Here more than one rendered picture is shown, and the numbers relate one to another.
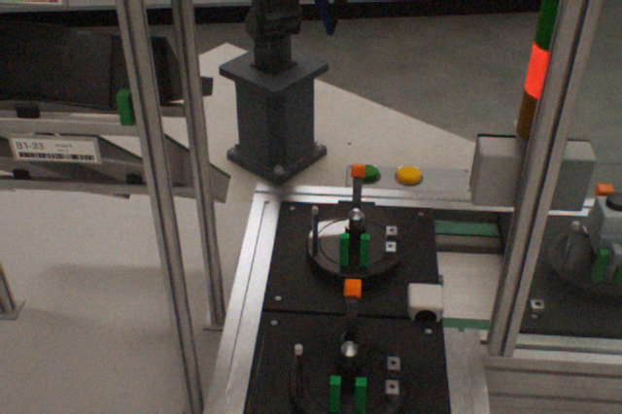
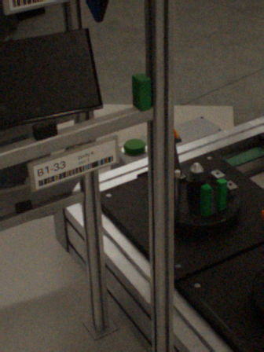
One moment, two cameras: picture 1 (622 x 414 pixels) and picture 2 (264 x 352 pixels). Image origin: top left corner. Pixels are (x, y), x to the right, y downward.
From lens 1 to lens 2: 0.52 m
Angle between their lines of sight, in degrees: 27
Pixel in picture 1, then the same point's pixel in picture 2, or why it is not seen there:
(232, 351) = (185, 327)
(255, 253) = (111, 244)
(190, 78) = not seen: hidden behind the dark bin
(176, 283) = (170, 267)
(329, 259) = (192, 217)
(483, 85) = not seen: hidden behind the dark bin
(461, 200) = (221, 138)
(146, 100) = (169, 75)
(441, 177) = (189, 128)
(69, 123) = (91, 128)
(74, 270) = not seen: outside the picture
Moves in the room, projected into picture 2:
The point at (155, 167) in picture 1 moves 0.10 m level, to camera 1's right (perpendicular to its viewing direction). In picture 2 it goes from (162, 148) to (240, 116)
